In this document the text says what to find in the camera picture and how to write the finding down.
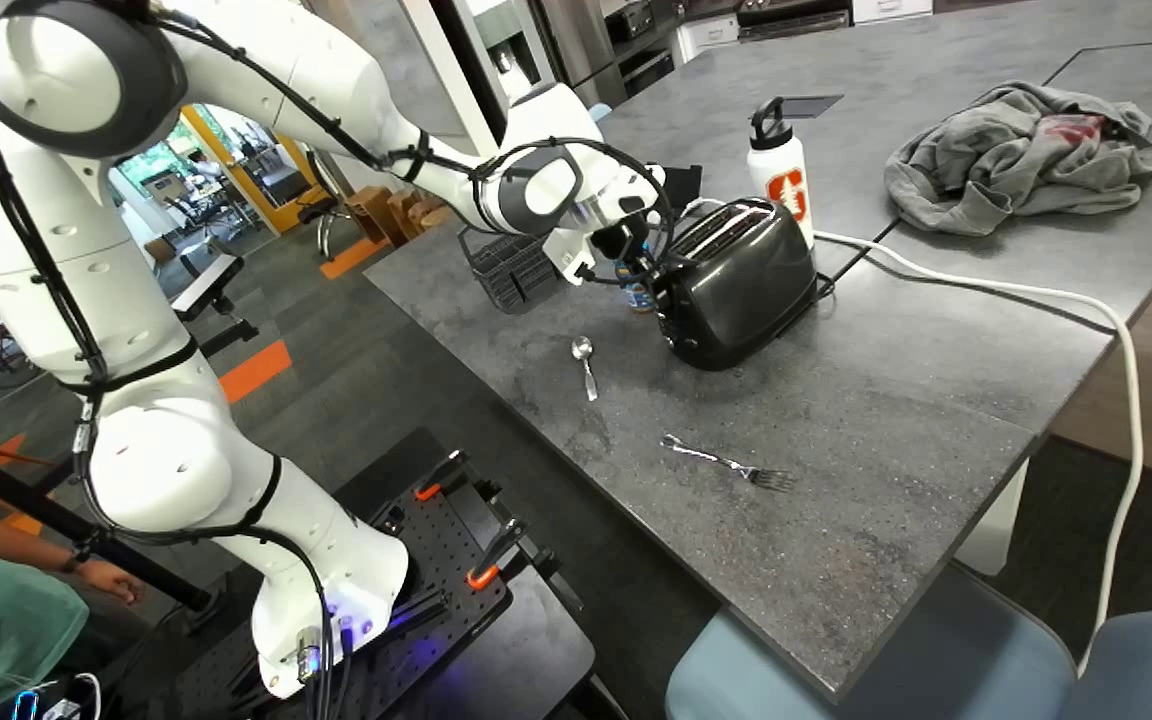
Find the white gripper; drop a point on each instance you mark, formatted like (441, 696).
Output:
(615, 205)

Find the black two-slot toaster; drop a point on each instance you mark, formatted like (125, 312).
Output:
(740, 282)

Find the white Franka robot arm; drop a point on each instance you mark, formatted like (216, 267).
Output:
(162, 452)

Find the person's bare forearm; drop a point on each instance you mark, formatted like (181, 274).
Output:
(0, 532)

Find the person's hand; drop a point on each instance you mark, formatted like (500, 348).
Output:
(111, 581)

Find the metal spoon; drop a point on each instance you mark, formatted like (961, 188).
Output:
(586, 353)

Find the white bottle with black cap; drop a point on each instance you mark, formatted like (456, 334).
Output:
(779, 166)

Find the metal fork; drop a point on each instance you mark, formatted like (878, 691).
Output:
(711, 459)

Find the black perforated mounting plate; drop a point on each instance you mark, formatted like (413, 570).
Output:
(449, 575)

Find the crumpled grey cloth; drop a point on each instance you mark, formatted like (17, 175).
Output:
(1003, 160)

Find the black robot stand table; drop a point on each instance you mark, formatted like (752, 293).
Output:
(508, 666)

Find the blue upholstered chair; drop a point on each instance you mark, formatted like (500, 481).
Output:
(870, 661)

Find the green shirt of person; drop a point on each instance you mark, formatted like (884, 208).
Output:
(0, 623)

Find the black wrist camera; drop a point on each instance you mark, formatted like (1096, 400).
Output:
(683, 187)

